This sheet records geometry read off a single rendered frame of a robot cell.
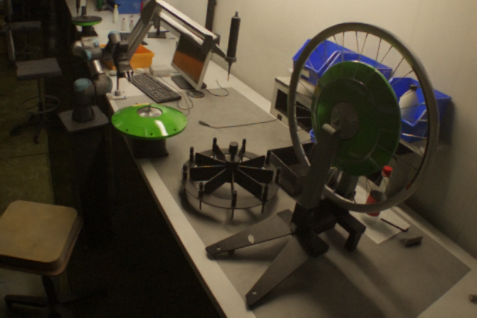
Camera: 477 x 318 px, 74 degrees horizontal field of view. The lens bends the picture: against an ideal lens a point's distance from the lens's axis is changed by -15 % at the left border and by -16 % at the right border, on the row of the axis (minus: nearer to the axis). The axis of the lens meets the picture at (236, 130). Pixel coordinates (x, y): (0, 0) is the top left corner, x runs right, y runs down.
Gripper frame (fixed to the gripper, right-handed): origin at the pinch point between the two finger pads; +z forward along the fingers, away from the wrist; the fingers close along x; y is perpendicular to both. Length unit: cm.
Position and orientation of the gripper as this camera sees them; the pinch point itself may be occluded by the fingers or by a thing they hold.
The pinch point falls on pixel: (130, 83)
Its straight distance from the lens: 167.7
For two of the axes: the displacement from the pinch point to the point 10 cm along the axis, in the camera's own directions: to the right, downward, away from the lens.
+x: -8.1, 1.6, -5.7
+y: -4.3, 4.8, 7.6
